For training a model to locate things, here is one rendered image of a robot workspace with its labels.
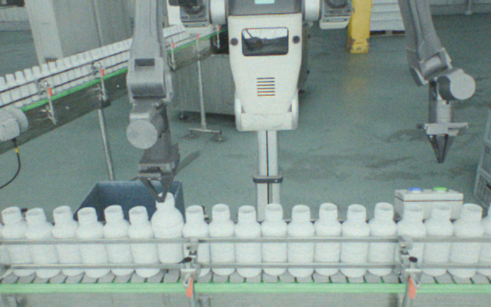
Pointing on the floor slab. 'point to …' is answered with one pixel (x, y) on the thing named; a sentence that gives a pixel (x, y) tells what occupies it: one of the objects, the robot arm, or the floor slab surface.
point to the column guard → (359, 27)
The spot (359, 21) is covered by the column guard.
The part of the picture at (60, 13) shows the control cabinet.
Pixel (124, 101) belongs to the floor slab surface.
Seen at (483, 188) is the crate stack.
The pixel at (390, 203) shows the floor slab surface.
